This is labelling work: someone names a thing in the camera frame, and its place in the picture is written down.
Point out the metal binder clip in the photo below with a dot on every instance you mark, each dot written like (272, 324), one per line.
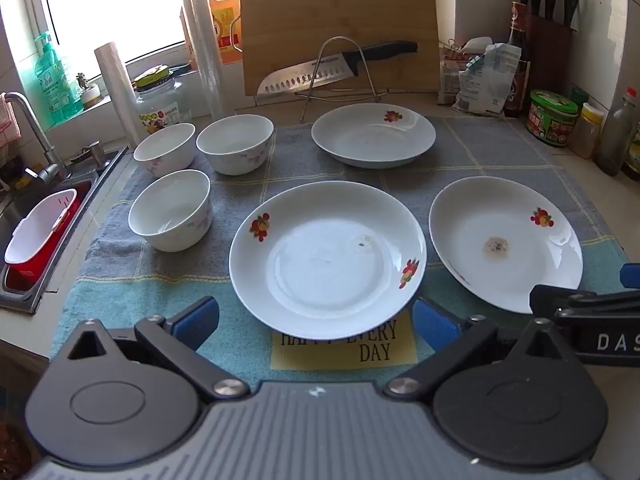
(454, 49)

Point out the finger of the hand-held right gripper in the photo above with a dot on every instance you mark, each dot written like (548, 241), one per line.
(631, 274)
(555, 300)

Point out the tall clear plastic wrap roll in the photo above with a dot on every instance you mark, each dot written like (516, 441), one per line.
(205, 60)

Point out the white bowl pink floral print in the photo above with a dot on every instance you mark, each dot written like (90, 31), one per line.
(235, 142)
(165, 147)
(170, 210)

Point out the green lidded jar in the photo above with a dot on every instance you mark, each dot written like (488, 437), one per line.
(552, 120)

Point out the small dark round container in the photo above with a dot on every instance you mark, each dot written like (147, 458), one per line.
(181, 67)

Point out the pink checked cloth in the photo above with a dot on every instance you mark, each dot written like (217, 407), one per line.
(7, 120)

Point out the white blue food bag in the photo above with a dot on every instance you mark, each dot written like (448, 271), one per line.
(487, 85)

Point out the small green box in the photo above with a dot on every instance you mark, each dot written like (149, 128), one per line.
(579, 96)

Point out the dark glass bottle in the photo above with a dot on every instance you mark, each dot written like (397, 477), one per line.
(634, 160)

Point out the small yellow lidded jar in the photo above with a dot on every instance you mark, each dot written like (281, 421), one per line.
(585, 132)

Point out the white plate fruit print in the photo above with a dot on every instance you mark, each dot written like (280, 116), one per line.
(372, 135)

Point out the window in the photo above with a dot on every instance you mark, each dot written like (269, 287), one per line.
(110, 0)

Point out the glass jar yellow-green lid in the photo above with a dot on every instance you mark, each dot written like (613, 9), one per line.
(160, 110)

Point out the metal sink knob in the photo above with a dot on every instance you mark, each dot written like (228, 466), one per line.
(95, 155)

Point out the grey teal checked towel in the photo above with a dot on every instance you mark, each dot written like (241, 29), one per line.
(470, 160)

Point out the white plate brown stain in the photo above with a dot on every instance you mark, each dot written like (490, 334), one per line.
(500, 240)

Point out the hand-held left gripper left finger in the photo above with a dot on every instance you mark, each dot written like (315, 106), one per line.
(200, 320)

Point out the glass bottle red cap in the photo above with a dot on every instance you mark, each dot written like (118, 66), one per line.
(615, 135)

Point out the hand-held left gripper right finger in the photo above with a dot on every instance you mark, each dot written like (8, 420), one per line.
(435, 327)

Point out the short white plastic bag roll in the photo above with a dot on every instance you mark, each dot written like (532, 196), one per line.
(117, 95)

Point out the orange cooking wine jug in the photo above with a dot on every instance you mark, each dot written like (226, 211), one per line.
(225, 25)

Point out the white plate two fruit prints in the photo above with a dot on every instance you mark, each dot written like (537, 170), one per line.
(325, 265)

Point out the green dish soap bottle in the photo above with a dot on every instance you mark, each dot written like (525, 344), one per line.
(57, 85)

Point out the red white food bag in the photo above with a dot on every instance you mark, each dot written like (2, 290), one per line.
(450, 80)

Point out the dark sauce bottle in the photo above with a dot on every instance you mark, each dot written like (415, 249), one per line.
(517, 15)

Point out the bamboo cutting board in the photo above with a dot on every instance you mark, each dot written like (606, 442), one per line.
(340, 5)

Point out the metal faucet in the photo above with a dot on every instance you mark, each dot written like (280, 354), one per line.
(50, 172)

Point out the small figurine pot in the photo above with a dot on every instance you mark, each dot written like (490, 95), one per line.
(90, 92)

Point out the dark wooden knife block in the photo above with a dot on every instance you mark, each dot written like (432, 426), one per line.
(547, 60)

